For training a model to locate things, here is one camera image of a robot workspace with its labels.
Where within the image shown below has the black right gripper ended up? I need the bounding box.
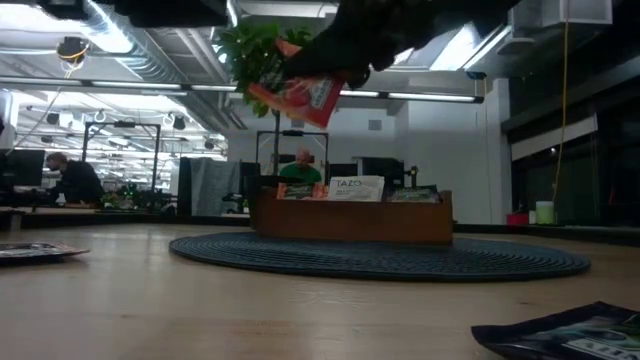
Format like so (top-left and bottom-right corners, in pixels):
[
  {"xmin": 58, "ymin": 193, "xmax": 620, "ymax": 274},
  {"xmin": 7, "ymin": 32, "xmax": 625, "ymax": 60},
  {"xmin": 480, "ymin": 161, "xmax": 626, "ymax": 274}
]
[{"xmin": 283, "ymin": 0, "xmax": 451, "ymax": 89}]

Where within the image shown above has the white Tazo tea bag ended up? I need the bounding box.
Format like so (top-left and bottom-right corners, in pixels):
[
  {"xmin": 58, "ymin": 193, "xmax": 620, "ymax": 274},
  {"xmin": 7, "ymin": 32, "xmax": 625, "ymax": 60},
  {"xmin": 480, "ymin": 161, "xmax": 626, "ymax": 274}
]
[{"xmin": 327, "ymin": 174, "xmax": 386, "ymax": 203}]

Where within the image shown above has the dark blackcurrant tea bag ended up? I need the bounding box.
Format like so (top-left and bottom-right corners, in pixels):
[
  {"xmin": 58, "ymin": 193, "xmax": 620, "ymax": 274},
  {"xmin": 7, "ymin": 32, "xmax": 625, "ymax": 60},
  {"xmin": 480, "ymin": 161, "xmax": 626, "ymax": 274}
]
[
  {"xmin": 470, "ymin": 300, "xmax": 640, "ymax": 360},
  {"xmin": 387, "ymin": 184, "xmax": 442, "ymax": 204}
]

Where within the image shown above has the green potted plant black pot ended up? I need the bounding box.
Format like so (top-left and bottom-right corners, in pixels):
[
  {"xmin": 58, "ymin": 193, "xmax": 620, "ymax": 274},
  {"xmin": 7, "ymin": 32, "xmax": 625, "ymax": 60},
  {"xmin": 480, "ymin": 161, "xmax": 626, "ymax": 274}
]
[{"xmin": 214, "ymin": 22, "xmax": 334, "ymax": 229}]

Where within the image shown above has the person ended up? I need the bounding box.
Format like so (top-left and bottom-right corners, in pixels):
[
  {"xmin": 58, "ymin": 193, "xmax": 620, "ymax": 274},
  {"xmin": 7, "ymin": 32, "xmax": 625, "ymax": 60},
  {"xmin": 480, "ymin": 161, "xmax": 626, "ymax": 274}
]
[
  {"xmin": 278, "ymin": 148, "xmax": 324, "ymax": 185},
  {"xmin": 44, "ymin": 151, "xmax": 107, "ymax": 207}
]

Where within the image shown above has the black computer monitor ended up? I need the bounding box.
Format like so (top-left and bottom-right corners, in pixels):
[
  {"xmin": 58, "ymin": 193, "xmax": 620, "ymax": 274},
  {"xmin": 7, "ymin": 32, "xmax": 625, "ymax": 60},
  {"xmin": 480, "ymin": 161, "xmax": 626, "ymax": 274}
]
[
  {"xmin": 357, "ymin": 155, "xmax": 406, "ymax": 189},
  {"xmin": 0, "ymin": 148, "xmax": 49, "ymax": 194}
]

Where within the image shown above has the wooden three-compartment tray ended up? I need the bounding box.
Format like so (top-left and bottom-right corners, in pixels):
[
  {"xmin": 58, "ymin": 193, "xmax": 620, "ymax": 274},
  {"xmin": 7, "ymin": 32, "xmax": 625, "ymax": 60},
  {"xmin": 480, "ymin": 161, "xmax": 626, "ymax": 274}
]
[{"xmin": 254, "ymin": 184, "xmax": 455, "ymax": 246}]

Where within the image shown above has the grey cloth partition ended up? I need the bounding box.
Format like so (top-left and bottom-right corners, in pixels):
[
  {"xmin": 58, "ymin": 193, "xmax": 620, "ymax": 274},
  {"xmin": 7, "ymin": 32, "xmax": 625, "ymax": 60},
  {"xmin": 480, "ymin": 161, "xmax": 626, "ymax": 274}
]
[{"xmin": 189, "ymin": 157, "xmax": 242, "ymax": 217}]

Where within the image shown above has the dark round woven placemat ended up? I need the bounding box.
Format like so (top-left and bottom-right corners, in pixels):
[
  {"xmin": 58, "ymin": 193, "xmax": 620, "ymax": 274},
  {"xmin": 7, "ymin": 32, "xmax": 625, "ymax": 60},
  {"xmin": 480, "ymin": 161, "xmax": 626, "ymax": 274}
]
[{"xmin": 168, "ymin": 230, "xmax": 592, "ymax": 283}]

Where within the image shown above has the pale green cylinder container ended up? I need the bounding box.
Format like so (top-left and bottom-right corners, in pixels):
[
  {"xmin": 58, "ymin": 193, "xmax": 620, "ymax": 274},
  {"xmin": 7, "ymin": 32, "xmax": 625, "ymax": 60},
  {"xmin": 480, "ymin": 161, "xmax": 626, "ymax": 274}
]
[{"xmin": 534, "ymin": 199, "xmax": 556, "ymax": 225}]

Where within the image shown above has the black robot station frame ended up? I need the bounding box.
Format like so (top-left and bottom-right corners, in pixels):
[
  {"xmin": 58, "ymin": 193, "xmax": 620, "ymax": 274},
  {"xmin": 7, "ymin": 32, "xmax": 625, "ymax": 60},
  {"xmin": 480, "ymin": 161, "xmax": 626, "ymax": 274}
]
[
  {"xmin": 255, "ymin": 129, "xmax": 330, "ymax": 184},
  {"xmin": 77, "ymin": 121, "xmax": 162, "ymax": 201}
]

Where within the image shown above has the white ceiling duct box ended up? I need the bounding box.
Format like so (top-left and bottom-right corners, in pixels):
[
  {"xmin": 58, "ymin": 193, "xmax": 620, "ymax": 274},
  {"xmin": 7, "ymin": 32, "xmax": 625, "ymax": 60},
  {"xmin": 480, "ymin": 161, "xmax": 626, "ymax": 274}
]
[{"xmin": 509, "ymin": 0, "xmax": 614, "ymax": 29}]

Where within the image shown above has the yellow hanging cable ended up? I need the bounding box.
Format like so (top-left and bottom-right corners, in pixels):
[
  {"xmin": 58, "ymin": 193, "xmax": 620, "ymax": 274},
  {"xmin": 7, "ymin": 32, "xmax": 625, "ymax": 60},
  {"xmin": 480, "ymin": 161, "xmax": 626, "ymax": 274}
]
[{"xmin": 549, "ymin": 0, "xmax": 571, "ymax": 204}]

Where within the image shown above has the black ceiling camera dome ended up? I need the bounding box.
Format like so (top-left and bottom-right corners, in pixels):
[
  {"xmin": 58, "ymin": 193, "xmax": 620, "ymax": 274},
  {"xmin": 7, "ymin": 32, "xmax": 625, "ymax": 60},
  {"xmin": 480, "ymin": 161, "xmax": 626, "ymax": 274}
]
[{"xmin": 55, "ymin": 35, "xmax": 91, "ymax": 65}]

